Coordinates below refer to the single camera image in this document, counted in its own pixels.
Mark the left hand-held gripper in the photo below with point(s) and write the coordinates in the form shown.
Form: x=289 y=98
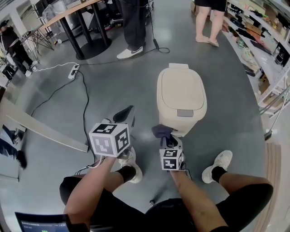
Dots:
x=102 y=145

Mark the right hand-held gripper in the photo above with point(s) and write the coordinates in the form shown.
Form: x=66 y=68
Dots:
x=170 y=162

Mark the dark purple cloth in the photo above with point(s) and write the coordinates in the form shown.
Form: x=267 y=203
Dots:
x=163 y=132

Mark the beige plastic trash bin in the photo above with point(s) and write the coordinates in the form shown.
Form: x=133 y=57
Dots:
x=181 y=90

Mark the person's right forearm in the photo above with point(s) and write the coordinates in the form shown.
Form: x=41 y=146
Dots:
x=194 y=199

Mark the person's left forearm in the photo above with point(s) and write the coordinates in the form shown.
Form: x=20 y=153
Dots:
x=90 y=188

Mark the person's left white shoe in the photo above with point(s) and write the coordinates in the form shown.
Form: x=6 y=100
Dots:
x=136 y=176

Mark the person's white shoe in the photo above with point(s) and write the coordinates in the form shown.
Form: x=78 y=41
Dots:
x=136 y=176
x=222 y=158

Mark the person's right white shoe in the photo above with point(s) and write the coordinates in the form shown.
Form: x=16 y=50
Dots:
x=222 y=158

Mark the person's right black sock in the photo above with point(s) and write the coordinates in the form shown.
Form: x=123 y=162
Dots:
x=218 y=173

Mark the person's black sock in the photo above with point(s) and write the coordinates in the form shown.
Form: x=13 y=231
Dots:
x=218 y=173
x=128 y=173

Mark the person's left black sock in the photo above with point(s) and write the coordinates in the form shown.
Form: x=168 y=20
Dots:
x=128 y=173

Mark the black rolling stool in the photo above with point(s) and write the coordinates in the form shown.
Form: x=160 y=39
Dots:
x=153 y=203

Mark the white power strip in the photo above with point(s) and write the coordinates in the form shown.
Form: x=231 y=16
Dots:
x=74 y=71

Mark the person's left leg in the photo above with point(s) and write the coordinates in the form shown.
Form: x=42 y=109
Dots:
x=114 y=180

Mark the person's leg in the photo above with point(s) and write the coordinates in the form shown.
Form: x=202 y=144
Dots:
x=244 y=181
x=114 y=180

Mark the person's black shirt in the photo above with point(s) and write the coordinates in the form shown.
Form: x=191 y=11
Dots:
x=165 y=215

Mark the person's right leg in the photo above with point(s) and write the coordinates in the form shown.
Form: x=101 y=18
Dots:
x=244 y=181

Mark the person's black shorts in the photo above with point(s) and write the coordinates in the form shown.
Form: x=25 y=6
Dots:
x=70 y=188

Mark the black-headed broom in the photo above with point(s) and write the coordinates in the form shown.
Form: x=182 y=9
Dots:
x=268 y=134

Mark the white paper cup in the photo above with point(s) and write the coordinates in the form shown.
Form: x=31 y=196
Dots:
x=59 y=41

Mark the black equipment cart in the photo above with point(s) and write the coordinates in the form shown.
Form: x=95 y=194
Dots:
x=108 y=11

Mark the wooden slat platform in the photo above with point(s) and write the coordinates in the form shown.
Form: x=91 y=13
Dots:
x=270 y=181

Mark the black flat pouch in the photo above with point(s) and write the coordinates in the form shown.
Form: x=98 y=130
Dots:
x=250 y=72

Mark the brown cardboard carton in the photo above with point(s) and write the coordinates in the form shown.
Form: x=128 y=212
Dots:
x=264 y=86

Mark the pale fabric bundle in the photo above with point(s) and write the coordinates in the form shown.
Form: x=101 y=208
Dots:
x=246 y=56

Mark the round wooden table black legs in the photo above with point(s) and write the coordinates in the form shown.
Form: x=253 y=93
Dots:
x=63 y=14

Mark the black tablet holder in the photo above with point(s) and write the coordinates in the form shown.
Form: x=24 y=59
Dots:
x=78 y=226

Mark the foil-wrapped machine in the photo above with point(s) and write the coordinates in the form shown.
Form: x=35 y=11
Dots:
x=59 y=11

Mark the white metal shelving rack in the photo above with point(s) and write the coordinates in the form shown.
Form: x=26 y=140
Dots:
x=278 y=74

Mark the open cardboard box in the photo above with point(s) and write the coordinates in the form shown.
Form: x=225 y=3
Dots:
x=193 y=8

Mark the black keyboard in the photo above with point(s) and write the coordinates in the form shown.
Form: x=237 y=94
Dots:
x=260 y=47

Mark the black tablet screen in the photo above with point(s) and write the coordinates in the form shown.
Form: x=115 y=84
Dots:
x=38 y=223

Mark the black boxy appliance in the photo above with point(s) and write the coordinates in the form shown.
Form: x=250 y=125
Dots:
x=282 y=54

